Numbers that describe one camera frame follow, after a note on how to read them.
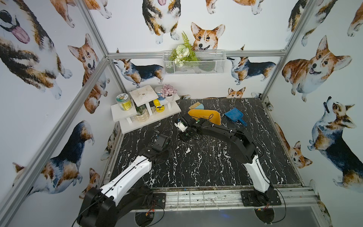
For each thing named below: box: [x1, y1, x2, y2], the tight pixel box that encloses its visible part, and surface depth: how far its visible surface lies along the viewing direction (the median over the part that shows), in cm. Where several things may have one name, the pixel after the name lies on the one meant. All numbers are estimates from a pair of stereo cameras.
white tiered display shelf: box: [110, 84, 182, 135], surface depth 105 cm
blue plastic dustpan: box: [224, 107, 248, 127], surface depth 115 cm
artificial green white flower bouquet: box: [168, 30, 199, 67], surface depth 82 cm
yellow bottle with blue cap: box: [153, 91, 166, 113], surface depth 105 cm
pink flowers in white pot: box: [160, 83, 178, 102], surface depth 95 cm
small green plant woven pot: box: [135, 104, 150, 123], surface depth 105 cm
